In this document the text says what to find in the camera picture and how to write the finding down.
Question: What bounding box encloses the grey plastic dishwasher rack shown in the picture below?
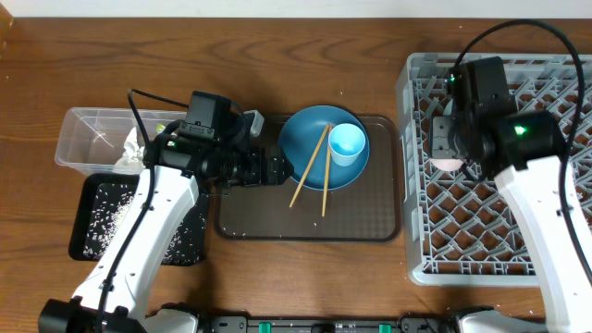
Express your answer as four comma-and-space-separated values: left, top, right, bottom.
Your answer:
396, 53, 591, 288

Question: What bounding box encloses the silver foil wrapper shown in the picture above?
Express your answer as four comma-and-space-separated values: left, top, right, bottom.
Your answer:
155, 124, 166, 134

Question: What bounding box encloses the light blue plastic cup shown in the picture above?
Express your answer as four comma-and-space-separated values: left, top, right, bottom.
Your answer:
328, 123, 366, 167

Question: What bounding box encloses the clear plastic waste bin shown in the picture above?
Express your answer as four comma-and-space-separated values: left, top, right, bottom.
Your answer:
54, 106, 191, 177

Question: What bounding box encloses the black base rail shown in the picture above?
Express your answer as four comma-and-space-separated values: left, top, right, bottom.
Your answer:
156, 302, 547, 333

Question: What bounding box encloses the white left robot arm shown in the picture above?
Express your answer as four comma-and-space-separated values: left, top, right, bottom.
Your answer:
38, 91, 293, 332

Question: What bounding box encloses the wooden chopstick left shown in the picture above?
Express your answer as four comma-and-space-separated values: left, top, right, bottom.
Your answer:
289, 123, 331, 208

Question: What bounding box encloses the white napkin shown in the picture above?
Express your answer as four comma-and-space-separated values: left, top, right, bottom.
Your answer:
113, 128, 144, 174

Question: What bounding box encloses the wooden chopstick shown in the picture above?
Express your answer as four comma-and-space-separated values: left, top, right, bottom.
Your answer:
321, 139, 331, 217
289, 123, 331, 208

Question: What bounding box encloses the wooden chopstick right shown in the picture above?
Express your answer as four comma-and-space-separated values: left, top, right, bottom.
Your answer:
321, 139, 331, 217

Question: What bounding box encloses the dark blue plate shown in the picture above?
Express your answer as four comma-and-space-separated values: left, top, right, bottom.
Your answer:
278, 105, 370, 191

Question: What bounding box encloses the brown plastic serving tray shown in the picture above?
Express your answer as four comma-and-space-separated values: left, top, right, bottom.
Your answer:
213, 116, 402, 242

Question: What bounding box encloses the black waste tray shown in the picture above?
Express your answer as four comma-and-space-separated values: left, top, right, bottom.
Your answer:
68, 173, 209, 266

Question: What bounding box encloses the pile of white rice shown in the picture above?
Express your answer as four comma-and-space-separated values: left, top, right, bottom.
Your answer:
92, 199, 131, 244

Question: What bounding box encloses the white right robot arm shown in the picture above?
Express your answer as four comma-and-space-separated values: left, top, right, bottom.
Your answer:
428, 56, 591, 332

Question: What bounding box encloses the pink plastic cup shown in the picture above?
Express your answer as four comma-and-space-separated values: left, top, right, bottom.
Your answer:
428, 99, 466, 172

